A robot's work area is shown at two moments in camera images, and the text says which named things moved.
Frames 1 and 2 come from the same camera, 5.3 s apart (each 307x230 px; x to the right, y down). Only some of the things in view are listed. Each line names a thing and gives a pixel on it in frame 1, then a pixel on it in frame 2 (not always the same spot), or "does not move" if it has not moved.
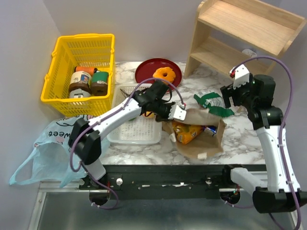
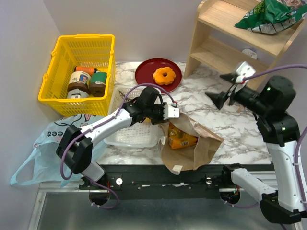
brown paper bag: (206, 143) -> (194, 156)
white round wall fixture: (249, 52) does not move
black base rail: (168, 182) does not move
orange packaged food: (184, 132) -> (178, 139)
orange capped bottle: (91, 70) does not move
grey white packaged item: (79, 93) does not move
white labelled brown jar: (80, 80) does not move
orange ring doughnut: (159, 73) does not move
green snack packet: (213, 102) -> (272, 17)
